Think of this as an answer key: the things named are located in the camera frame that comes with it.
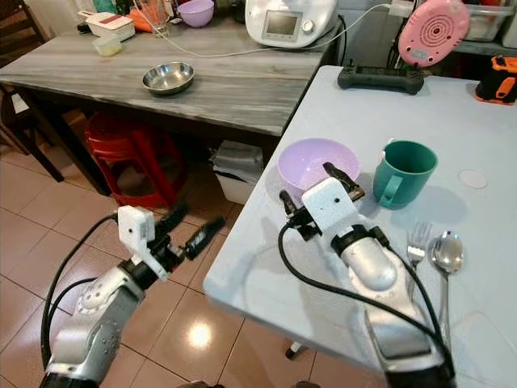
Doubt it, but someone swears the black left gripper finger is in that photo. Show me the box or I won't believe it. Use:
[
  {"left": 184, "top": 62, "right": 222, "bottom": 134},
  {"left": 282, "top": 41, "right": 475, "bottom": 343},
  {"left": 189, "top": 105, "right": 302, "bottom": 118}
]
[
  {"left": 160, "top": 202, "right": 190, "bottom": 237},
  {"left": 184, "top": 216, "right": 226, "bottom": 260}
]

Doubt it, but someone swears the large purple plastic bowl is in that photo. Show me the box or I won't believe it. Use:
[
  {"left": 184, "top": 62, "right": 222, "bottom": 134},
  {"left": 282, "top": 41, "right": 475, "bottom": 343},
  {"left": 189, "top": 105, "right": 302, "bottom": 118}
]
[{"left": 277, "top": 137, "right": 361, "bottom": 208}]

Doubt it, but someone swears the white storage box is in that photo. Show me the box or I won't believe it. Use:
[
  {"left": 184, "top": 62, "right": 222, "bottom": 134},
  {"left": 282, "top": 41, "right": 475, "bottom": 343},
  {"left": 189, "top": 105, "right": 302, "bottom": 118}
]
[{"left": 210, "top": 140, "right": 264, "bottom": 205}]

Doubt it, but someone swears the white folding table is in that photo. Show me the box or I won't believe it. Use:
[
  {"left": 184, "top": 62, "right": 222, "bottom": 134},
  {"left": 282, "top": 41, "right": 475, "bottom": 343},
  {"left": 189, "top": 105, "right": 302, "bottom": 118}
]
[{"left": 202, "top": 65, "right": 517, "bottom": 388}]

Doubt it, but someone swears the green plastic mug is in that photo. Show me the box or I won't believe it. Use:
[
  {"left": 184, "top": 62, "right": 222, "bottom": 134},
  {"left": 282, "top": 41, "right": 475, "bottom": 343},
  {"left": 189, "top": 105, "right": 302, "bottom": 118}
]
[{"left": 373, "top": 140, "right": 439, "bottom": 211}]

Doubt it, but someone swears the red plastic stool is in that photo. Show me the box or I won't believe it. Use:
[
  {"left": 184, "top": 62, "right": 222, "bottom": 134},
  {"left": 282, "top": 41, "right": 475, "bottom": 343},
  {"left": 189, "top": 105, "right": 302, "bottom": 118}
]
[{"left": 85, "top": 113, "right": 180, "bottom": 208}]

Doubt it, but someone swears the black handheld controller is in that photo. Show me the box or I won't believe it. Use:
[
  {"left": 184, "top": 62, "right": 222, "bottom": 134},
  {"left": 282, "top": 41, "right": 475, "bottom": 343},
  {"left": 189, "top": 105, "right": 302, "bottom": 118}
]
[{"left": 337, "top": 64, "right": 427, "bottom": 96}]

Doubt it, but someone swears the silver metal fork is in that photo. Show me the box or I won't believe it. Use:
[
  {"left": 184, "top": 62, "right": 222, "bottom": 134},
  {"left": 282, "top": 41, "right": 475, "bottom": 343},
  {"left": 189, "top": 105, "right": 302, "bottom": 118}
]
[{"left": 406, "top": 221, "right": 434, "bottom": 269}]

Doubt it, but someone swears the grey wood top table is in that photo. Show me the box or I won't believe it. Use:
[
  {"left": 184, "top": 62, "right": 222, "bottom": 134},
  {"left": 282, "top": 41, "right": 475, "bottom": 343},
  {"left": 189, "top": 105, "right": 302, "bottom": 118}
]
[{"left": 0, "top": 16, "right": 342, "bottom": 185}]

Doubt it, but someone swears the white round disc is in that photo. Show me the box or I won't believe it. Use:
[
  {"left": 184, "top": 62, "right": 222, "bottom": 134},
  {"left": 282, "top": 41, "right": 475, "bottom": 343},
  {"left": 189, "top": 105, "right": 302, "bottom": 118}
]
[{"left": 457, "top": 168, "right": 490, "bottom": 191}]

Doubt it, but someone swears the silver metal spoon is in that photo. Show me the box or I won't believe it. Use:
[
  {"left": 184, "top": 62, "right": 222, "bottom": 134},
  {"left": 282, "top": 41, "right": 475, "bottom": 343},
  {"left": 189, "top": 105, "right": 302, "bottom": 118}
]
[{"left": 429, "top": 230, "right": 465, "bottom": 350}]

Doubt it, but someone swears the stainless steel bowl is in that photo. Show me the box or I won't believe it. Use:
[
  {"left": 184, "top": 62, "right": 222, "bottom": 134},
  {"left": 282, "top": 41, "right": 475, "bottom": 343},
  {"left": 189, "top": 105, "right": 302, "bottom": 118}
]
[{"left": 142, "top": 62, "right": 197, "bottom": 97}]

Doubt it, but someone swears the white kitchen machine with screen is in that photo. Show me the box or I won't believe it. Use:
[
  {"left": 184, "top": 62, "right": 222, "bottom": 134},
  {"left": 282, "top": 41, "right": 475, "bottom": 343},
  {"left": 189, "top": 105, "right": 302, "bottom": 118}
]
[{"left": 245, "top": 0, "right": 339, "bottom": 49}]

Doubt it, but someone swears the pink round appliance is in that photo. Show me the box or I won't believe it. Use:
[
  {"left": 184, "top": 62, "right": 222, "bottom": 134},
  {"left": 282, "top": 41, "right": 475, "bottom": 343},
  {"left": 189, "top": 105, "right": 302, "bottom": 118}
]
[{"left": 398, "top": 0, "right": 471, "bottom": 69}]

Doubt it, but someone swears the white power adapter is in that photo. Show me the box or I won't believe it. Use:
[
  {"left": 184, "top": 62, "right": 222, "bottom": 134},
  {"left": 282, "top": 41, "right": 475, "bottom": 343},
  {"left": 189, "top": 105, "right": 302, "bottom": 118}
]
[{"left": 389, "top": 0, "right": 418, "bottom": 18}]

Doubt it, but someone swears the small pale yellow container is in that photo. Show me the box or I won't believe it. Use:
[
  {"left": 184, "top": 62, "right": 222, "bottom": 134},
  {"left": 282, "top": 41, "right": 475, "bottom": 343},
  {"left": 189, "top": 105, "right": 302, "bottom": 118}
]
[{"left": 95, "top": 34, "right": 124, "bottom": 57}]

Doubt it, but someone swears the orange and black power tool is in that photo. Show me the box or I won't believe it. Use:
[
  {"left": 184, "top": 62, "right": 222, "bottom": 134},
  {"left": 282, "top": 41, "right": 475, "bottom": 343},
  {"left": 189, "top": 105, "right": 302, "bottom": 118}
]
[{"left": 475, "top": 55, "right": 517, "bottom": 107}]

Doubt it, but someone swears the white box with red label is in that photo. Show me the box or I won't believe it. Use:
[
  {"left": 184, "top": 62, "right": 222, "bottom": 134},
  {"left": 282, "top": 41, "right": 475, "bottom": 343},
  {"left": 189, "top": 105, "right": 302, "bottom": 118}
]
[{"left": 77, "top": 11, "right": 137, "bottom": 42}]

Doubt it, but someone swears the clear glass cup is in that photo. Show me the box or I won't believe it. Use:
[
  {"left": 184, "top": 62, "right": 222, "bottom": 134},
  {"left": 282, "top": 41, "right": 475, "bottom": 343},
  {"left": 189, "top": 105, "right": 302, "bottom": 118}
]
[{"left": 137, "top": 0, "right": 171, "bottom": 38}]

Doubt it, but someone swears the small purple bowl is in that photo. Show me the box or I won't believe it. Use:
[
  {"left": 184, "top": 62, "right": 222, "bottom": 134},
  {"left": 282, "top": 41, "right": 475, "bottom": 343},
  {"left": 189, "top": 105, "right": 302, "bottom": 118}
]
[{"left": 178, "top": 0, "right": 216, "bottom": 29}]

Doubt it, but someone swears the dark wooden chair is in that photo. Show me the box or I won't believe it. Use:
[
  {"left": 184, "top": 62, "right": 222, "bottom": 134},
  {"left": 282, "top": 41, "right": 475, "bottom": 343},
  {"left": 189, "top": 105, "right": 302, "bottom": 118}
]
[{"left": 0, "top": 0, "right": 67, "bottom": 183}]

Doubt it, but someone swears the clear plastic container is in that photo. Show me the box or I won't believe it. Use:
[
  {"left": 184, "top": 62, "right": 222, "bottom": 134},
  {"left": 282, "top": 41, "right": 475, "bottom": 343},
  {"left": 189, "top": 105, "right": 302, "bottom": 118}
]
[{"left": 464, "top": 3, "right": 517, "bottom": 43}]

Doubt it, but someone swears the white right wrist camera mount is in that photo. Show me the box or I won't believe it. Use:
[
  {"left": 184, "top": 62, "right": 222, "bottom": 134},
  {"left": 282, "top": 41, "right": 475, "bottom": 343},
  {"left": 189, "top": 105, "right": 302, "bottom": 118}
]
[{"left": 301, "top": 176, "right": 361, "bottom": 236}]

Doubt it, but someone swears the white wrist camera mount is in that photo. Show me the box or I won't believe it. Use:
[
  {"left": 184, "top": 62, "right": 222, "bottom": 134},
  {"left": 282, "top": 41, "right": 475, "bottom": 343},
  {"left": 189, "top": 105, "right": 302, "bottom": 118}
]
[
  {"left": 301, "top": 176, "right": 361, "bottom": 236},
  {"left": 117, "top": 205, "right": 157, "bottom": 280}
]

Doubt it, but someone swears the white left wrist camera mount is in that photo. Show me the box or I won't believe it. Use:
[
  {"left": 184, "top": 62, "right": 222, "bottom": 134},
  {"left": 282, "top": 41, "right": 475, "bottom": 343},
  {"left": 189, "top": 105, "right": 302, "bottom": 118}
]
[{"left": 117, "top": 205, "right": 157, "bottom": 280}]

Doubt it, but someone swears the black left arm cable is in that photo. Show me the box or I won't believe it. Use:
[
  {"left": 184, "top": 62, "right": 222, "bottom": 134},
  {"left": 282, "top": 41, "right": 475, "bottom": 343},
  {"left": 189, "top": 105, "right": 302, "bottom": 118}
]
[{"left": 40, "top": 213, "right": 122, "bottom": 377}]

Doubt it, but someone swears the white power cable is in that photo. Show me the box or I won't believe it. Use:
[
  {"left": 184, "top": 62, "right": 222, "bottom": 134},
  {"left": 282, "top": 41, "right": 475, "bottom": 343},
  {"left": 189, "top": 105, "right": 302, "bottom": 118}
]
[{"left": 153, "top": 3, "right": 393, "bottom": 59}]

